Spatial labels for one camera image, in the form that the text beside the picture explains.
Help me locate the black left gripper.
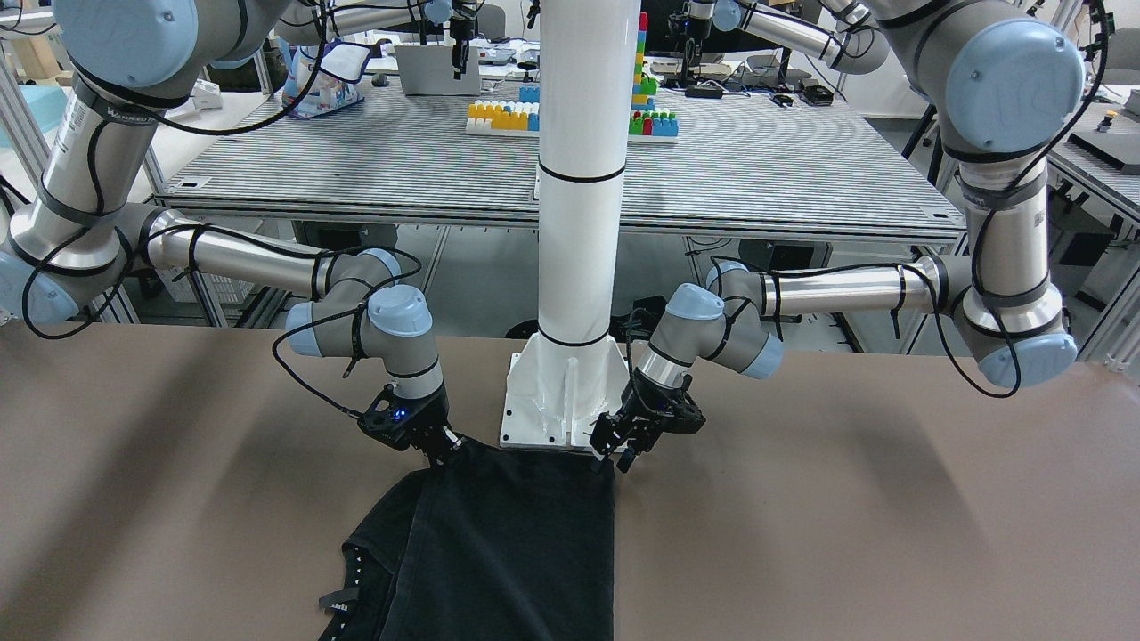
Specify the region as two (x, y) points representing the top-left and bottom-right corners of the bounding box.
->
(591, 370), (692, 472)

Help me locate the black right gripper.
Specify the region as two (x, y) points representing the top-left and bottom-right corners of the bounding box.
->
(392, 388), (461, 466)

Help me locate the black t-shirt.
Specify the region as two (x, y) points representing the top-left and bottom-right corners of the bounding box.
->
(319, 439), (616, 640)

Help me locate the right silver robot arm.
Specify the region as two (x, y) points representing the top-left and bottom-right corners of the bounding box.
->
(3, 1), (461, 464)

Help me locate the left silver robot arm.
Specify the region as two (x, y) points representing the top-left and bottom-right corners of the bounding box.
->
(591, 1), (1096, 471)

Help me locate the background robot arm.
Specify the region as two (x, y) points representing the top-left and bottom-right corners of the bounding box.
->
(681, 1), (891, 76)

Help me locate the white mounting column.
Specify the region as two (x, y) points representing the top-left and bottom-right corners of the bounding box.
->
(499, 0), (640, 453)

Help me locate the colourful toy block set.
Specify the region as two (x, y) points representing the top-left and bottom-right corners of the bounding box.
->
(464, 1), (681, 147)

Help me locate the striped aluminium work table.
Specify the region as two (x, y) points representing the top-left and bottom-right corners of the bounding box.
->
(143, 89), (964, 287)

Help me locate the blue white plastic bag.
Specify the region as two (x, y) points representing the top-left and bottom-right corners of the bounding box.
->
(280, 40), (371, 120)

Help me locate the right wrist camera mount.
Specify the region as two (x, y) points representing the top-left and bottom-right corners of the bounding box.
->
(357, 383), (412, 451)

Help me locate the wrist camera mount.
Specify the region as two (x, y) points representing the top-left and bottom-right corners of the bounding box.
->
(661, 389), (707, 435)
(357, 383), (412, 451)

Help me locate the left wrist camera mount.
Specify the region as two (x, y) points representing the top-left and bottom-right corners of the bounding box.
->
(661, 389), (707, 435)

